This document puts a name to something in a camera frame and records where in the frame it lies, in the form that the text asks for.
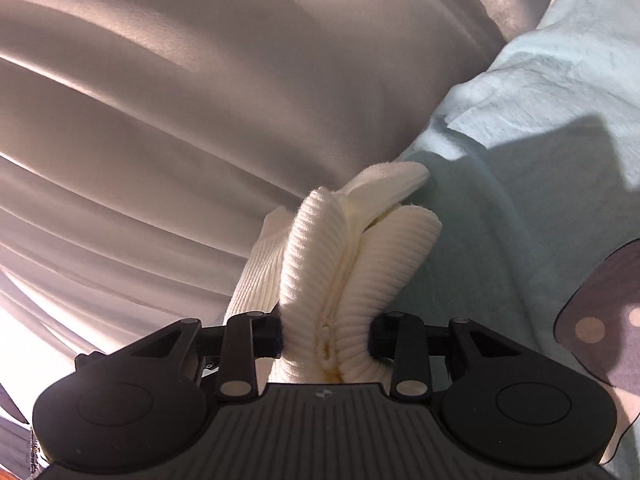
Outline cream ribbed knit sweater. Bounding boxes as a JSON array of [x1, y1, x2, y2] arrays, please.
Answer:
[[226, 162, 442, 386]]

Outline striped fabric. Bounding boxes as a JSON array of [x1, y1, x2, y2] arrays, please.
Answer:
[[0, 417, 41, 479]]

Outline light blue patterned bedsheet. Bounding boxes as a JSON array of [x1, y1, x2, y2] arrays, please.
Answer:
[[394, 0, 639, 479]]

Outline beige pleated curtain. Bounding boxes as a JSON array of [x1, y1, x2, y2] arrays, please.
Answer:
[[1, 0, 550, 414]]

